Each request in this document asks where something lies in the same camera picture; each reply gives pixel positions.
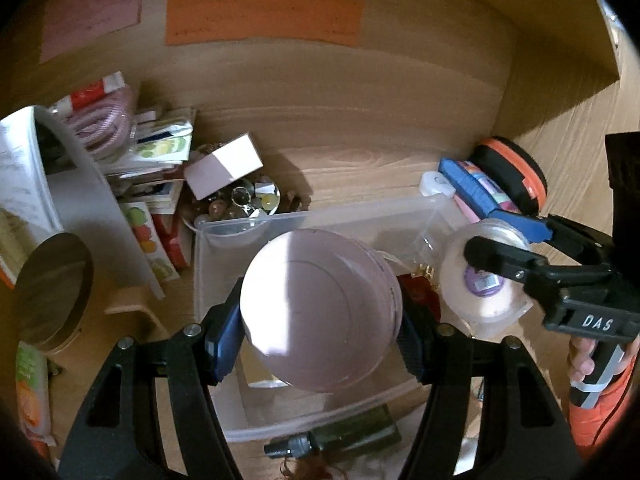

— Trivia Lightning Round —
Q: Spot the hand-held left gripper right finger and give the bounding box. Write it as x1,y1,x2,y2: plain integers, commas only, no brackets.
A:
394,291,587,480

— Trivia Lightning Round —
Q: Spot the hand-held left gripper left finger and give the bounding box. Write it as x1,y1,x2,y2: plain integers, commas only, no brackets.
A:
57,276,247,480

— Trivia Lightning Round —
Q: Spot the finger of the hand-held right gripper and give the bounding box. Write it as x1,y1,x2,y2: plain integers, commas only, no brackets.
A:
464,236,568,311
491,209,613,267

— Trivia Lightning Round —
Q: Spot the clear tape roll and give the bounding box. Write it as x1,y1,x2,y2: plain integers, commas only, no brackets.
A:
441,219,535,337

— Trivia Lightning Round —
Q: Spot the lilac round jar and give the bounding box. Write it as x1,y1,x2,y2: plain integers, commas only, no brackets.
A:
239,229,404,394

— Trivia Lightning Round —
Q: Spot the clear plastic storage box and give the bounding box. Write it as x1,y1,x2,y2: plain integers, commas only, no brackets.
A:
192,194,482,444

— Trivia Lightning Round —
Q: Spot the person's right forearm orange sleeve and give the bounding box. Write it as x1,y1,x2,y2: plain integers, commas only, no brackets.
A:
569,360,640,448

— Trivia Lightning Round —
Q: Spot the person's right hand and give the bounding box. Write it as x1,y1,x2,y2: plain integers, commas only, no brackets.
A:
566,336,597,385

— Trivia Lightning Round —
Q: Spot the red item in box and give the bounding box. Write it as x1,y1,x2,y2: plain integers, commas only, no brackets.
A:
400,274,443,323

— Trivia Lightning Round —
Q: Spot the orange black round case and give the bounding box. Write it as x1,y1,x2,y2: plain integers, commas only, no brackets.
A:
472,137,548,217

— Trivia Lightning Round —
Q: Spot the pink eraser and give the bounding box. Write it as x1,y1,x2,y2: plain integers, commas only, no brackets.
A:
452,194,482,225

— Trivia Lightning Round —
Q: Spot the blue rectangular box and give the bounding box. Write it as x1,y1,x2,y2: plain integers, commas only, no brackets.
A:
439,158,521,218

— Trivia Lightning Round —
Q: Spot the red packet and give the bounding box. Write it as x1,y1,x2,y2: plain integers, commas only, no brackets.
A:
152,212,193,270

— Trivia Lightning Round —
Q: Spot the dark green bottle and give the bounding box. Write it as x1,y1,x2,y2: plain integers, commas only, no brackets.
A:
263,405,403,461

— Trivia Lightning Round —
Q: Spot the fruit print card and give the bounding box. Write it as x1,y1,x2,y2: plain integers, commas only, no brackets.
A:
120,201,180,282

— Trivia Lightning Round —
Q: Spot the glass bowl of beads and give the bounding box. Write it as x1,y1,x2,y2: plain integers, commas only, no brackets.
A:
181,144,303,235

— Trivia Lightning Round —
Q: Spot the small white box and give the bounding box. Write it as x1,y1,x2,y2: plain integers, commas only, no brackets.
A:
183,133,264,201

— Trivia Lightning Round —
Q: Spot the round wooden lid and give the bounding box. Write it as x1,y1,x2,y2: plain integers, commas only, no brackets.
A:
12,232,96,353

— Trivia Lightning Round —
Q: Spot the green orange snack packet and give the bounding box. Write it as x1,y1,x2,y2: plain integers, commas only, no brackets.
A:
15,340,56,448

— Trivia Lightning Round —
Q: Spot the lime print packet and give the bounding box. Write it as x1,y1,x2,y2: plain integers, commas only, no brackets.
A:
131,122,195,167

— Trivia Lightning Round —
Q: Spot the orange paper sheet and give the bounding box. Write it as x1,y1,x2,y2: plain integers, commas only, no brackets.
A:
165,0,365,48

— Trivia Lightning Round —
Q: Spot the pink paper sheet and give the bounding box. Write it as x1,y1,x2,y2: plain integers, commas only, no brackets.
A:
39,0,143,65

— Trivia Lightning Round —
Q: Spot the pink hair ties pack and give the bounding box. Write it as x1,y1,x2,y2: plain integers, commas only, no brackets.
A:
52,71,137,161

